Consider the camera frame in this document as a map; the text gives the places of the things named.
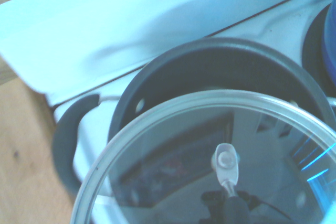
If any white electric stove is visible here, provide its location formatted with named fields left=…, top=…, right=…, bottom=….
left=49, top=0, right=336, bottom=204

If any dark grey pot with handle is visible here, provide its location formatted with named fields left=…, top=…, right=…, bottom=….
left=52, top=37, right=334, bottom=209

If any blue container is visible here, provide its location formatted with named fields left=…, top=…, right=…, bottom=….
left=323, top=0, right=336, bottom=86

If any white raised stove cover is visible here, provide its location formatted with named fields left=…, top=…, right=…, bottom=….
left=0, top=0, right=336, bottom=108

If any black round hotplate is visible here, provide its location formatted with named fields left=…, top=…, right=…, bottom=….
left=301, top=5, right=336, bottom=96

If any glass pot lid metal rim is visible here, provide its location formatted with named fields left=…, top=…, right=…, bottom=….
left=70, top=89, right=336, bottom=224

